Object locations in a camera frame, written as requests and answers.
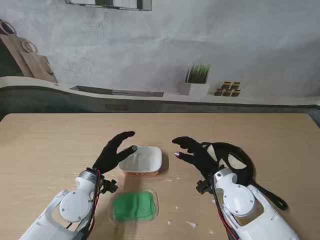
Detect light wooden cutting board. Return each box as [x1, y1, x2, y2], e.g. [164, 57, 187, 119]
[19, 39, 59, 84]

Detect round black frying pan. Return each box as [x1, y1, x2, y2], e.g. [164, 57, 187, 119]
[201, 141, 288, 210]

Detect green grass plant white pot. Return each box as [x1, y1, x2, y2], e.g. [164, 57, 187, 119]
[178, 62, 211, 96]

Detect dark flat cooktop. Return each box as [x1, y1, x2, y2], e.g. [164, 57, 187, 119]
[69, 85, 165, 98]

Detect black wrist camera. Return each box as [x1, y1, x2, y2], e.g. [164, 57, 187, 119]
[99, 178, 119, 196]
[196, 179, 213, 195]

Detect red black left arm cables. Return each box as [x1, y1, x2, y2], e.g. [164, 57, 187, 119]
[79, 168, 105, 240]

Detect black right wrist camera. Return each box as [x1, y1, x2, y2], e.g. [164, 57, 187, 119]
[196, 179, 213, 195]

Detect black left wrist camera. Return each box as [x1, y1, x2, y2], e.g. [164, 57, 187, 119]
[99, 178, 119, 196]

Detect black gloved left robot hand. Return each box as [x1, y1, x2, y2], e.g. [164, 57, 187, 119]
[91, 130, 138, 175]

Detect dark wall shelf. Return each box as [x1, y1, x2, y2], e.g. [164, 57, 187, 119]
[64, 0, 153, 12]

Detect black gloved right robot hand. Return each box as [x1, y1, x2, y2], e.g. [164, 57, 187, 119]
[171, 136, 221, 181]

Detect white food container orange print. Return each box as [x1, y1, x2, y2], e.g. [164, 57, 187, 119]
[118, 146, 163, 178]

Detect red black right arm cables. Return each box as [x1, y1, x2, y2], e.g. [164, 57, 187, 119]
[211, 192, 241, 240]

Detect red black arm cables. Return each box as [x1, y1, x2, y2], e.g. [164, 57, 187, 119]
[211, 192, 241, 240]
[79, 168, 105, 240]

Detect dark wooden cutting board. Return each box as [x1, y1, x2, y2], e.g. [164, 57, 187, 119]
[0, 19, 33, 78]

